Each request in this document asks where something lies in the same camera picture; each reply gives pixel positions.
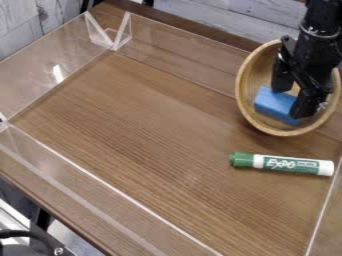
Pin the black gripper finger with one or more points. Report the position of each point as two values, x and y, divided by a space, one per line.
282 77
308 102

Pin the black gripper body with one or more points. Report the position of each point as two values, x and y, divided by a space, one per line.
312 55

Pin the blue foam block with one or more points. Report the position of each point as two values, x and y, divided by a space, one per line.
274 105

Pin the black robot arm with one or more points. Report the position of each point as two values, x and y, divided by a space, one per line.
324 11

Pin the brown wooden bowl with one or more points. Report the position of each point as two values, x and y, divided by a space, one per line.
254 79

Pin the green Expo marker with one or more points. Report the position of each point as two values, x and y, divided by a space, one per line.
281 163

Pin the black metal bracket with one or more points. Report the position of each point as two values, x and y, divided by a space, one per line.
54 247

